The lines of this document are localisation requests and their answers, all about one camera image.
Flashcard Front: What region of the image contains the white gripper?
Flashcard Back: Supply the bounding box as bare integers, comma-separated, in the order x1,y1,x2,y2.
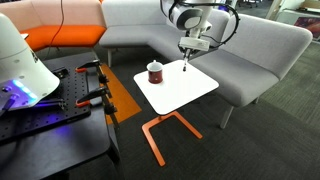
178,36,211,63

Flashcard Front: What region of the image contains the red and white mug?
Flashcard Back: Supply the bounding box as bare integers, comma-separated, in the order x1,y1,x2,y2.
146,59,165,85

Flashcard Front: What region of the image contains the black orange bar clamp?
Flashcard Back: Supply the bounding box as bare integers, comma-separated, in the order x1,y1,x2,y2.
75,85,120,130
75,58,110,85

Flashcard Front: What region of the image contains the orange and pink sofa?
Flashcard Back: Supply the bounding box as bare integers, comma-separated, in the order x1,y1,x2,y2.
0,0,108,53

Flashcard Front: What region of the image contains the dark red poster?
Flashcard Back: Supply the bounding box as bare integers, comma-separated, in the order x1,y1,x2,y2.
293,16,320,42

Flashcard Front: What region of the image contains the black robot cart table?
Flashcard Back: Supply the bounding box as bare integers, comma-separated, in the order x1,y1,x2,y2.
0,49,122,180

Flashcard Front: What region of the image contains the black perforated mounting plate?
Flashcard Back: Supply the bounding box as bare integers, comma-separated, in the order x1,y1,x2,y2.
0,50,93,145

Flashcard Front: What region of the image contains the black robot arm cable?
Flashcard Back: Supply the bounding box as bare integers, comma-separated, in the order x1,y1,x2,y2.
201,2,242,47

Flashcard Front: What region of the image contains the orange metal table frame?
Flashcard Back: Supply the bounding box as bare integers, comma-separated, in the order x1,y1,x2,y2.
141,110,204,168

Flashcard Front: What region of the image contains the small black bracket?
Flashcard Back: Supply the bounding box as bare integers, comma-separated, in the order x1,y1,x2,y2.
50,66,70,80

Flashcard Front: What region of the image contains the thin black cable over sofa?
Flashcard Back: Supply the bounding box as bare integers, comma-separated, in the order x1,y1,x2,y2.
46,0,65,54

